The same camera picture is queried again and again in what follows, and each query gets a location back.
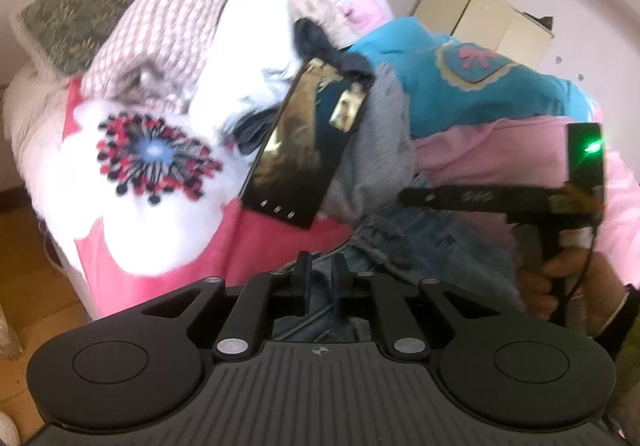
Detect white mattress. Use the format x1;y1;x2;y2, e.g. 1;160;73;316
2;66;77;227

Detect person's right forearm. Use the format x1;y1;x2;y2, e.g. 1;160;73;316
587;251;640;357

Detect pink floral bed blanket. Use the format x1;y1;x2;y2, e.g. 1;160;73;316
30;76;363;322

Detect cream cabinet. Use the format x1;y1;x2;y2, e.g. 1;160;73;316
412;0;556;58

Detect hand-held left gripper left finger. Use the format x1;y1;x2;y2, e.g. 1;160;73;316
140;251;313;363

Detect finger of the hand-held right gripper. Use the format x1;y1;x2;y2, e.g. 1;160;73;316
398;186;552;215

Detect pink checked cloth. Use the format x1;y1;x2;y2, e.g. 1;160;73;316
80;0;257;113

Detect blue denim jeans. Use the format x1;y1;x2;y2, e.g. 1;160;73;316
272;205;523;343

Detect pink grey rolled quilt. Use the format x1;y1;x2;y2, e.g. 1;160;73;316
410;113;640;289

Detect black and gold printed garment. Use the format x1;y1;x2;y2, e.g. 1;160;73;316
240;57;372;230

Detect green patterned pillow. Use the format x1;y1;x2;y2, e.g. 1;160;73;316
10;0;152;78

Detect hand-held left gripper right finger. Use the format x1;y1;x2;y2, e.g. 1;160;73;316
331;252;497;363

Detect white cloth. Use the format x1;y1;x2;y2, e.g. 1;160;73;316
190;0;312;139

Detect person's right hand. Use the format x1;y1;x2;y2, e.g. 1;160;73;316
518;247;602;323

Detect grey garment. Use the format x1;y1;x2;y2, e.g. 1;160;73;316
320;61;422;223

